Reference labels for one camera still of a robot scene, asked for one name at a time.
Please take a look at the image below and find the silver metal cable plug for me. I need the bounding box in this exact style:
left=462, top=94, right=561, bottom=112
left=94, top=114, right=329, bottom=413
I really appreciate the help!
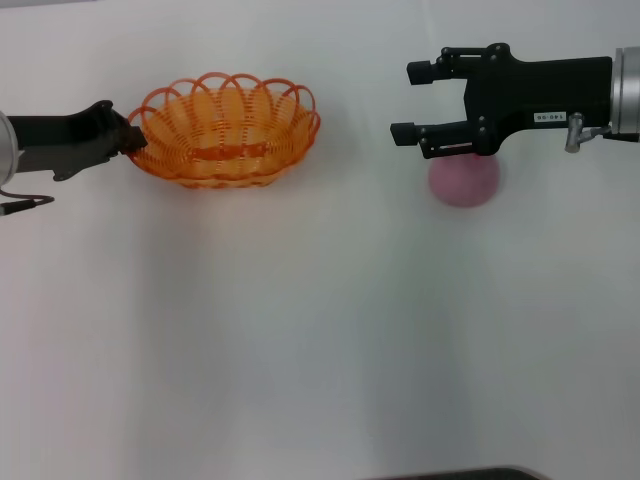
left=564, top=111, right=614, bottom=154

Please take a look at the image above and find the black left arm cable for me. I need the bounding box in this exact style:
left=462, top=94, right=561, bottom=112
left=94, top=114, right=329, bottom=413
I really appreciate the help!
left=0, top=193, right=56, bottom=217

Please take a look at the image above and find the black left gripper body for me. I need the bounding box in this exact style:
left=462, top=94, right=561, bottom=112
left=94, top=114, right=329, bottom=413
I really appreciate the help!
left=6, top=99, right=122, bottom=182

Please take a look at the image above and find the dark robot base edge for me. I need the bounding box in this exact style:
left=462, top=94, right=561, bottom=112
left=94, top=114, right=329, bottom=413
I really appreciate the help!
left=378, top=465, right=545, bottom=480

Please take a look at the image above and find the pink peach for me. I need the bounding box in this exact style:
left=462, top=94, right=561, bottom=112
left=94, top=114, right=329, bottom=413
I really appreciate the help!
left=427, top=154, right=502, bottom=209

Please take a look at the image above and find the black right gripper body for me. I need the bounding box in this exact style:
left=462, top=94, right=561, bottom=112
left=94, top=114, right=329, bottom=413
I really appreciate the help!
left=464, top=43, right=614, bottom=157

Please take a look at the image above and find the orange woven plastic basket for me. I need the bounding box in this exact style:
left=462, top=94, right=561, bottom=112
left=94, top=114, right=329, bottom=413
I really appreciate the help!
left=127, top=72, right=322, bottom=191

